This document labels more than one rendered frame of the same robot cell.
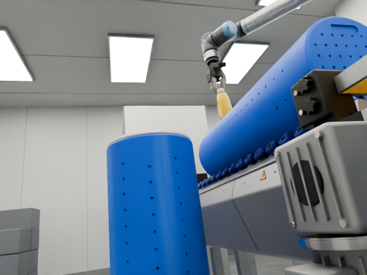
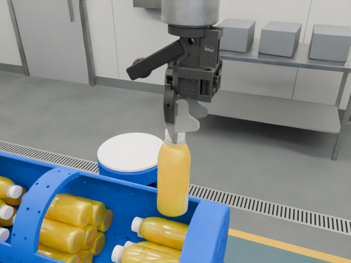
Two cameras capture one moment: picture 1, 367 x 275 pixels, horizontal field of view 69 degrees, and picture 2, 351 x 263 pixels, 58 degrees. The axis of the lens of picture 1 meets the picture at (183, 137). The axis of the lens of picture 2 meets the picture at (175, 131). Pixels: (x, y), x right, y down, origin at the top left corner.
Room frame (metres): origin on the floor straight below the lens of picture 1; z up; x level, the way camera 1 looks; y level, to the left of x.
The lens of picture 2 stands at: (1.62, -0.66, 1.74)
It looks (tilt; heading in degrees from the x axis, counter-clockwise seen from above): 30 degrees down; 125
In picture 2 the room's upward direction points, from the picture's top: straight up
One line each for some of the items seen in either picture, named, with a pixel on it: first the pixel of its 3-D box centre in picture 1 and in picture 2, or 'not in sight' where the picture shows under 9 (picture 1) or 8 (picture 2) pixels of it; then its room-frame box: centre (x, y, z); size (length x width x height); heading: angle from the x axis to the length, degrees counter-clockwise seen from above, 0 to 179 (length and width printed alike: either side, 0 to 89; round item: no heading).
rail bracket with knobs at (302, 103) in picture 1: (325, 103); not in sight; (0.46, -0.27, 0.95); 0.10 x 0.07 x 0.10; 106
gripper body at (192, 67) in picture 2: (213, 71); (192, 61); (1.34, -0.22, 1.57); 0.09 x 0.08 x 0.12; 16
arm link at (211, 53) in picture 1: (211, 58); (191, 9); (1.34, -0.22, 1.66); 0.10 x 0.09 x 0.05; 106
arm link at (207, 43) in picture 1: (209, 45); not in sight; (1.34, -0.22, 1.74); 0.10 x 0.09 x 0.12; 45
